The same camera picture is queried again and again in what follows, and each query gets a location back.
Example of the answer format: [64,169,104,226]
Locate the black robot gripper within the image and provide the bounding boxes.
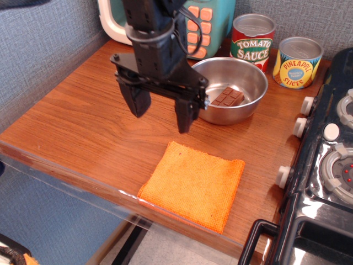
[110,39,208,134]

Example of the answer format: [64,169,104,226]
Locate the orange cloth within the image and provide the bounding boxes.
[138,141,245,234]

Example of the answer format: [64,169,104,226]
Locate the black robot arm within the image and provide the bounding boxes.
[110,1,209,133]

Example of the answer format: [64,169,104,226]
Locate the white stove knob bottom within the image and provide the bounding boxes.
[275,166,291,189]

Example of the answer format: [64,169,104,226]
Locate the white stove knob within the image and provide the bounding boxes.
[275,166,291,189]
[292,118,307,138]
[300,97,315,116]

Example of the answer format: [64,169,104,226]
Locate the brown toy chocolate bar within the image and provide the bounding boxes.
[211,87,244,107]

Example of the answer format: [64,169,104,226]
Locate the stainless steel bowl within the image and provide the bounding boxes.
[193,57,268,125]

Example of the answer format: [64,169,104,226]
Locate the teal toy microwave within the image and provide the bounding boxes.
[97,0,236,60]

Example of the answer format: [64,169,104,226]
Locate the clear acrylic table guard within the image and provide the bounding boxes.
[1,141,243,253]

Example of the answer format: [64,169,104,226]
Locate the tomato sauce can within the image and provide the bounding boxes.
[229,13,276,72]

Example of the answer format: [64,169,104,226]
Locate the white stove knob middle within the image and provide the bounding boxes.
[292,118,307,138]

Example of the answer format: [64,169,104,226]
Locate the pineapple slices can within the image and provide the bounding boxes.
[272,36,324,89]

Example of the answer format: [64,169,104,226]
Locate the white stove knob top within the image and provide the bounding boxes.
[300,97,315,116]

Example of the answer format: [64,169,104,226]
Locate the black toy stove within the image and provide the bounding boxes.
[237,47,353,265]

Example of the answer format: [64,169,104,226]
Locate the orange object bottom left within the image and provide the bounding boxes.
[1,246,39,265]

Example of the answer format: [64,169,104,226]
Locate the black oven door handle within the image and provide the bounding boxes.
[238,219,280,265]

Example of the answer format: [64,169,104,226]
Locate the metal table leg frame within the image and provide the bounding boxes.
[86,216,152,264]

